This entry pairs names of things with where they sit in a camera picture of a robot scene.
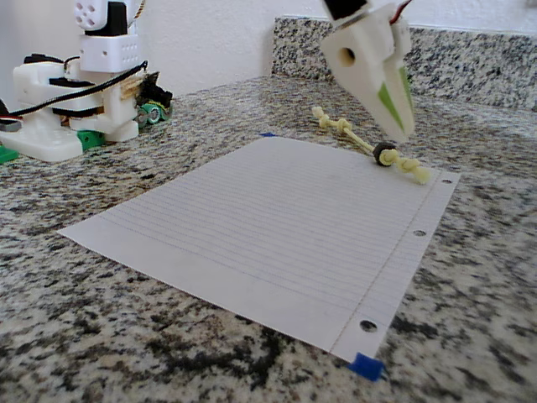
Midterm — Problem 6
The knotted pale yellow rope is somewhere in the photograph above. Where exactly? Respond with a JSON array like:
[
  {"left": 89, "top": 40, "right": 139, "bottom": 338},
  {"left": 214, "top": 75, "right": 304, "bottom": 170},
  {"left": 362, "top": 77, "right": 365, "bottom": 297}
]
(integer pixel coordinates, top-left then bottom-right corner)
[{"left": 311, "top": 105, "right": 432, "bottom": 186}]

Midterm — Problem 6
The lined white paper sheet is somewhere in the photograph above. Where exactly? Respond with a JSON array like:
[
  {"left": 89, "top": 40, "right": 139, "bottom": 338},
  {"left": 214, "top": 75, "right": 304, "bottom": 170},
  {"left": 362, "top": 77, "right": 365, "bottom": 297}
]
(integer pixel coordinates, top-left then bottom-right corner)
[{"left": 57, "top": 137, "right": 461, "bottom": 363}]

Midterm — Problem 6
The green clamp with black handle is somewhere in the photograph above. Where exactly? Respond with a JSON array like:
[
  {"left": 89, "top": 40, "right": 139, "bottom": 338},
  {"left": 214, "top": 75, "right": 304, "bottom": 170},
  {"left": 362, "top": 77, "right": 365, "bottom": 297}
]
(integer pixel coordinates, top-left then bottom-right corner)
[{"left": 134, "top": 71, "right": 175, "bottom": 129}]

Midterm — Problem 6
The wooden shim stack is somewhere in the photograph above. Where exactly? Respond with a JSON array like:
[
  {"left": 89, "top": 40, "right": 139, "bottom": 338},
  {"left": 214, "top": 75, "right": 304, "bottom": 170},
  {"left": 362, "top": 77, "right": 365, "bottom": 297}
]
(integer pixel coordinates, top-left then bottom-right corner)
[{"left": 119, "top": 75, "right": 143, "bottom": 102}]

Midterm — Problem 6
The black ring weight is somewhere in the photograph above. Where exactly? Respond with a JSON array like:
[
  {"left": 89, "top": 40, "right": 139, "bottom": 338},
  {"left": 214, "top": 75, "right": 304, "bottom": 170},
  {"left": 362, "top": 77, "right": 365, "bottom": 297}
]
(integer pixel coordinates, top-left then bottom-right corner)
[{"left": 372, "top": 142, "right": 398, "bottom": 167}]

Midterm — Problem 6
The red black servo wire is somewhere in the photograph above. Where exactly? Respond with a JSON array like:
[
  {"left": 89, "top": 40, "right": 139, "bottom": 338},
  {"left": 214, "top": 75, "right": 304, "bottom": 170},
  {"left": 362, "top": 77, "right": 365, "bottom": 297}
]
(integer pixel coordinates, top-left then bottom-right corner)
[{"left": 388, "top": 0, "right": 415, "bottom": 25}]

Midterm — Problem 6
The granite backsplash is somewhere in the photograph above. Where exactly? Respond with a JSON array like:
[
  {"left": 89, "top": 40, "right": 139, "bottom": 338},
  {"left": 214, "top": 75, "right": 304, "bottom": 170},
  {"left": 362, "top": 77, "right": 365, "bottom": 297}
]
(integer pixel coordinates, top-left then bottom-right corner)
[{"left": 271, "top": 15, "right": 537, "bottom": 111}]

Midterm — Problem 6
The green table clamp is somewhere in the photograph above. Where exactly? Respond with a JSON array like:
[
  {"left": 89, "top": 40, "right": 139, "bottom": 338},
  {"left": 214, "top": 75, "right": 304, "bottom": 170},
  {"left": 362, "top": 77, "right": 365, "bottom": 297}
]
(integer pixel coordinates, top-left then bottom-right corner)
[
  {"left": 77, "top": 128, "right": 107, "bottom": 153},
  {"left": 0, "top": 144, "right": 21, "bottom": 165}
]

